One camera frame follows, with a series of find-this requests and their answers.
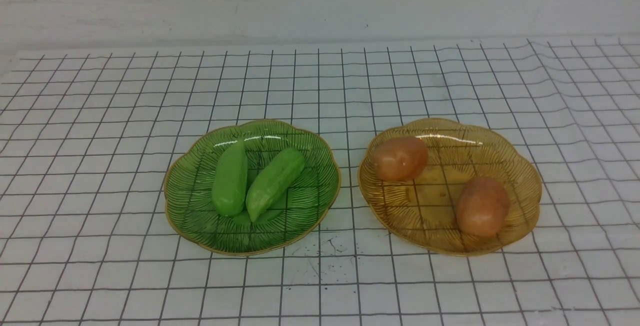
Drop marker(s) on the amber glass plate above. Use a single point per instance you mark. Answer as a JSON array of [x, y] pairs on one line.
[[422, 210]]

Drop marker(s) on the green pepper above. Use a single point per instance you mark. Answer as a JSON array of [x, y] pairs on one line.
[[273, 181], [228, 192]]

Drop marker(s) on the brown potato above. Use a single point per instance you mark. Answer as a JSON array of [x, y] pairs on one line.
[[482, 207], [400, 159]]

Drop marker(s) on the green glass plate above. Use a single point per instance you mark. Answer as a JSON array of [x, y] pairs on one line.
[[188, 183]]

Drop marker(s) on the white grid table mat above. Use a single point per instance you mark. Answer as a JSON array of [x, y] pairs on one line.
[[88, 134]]

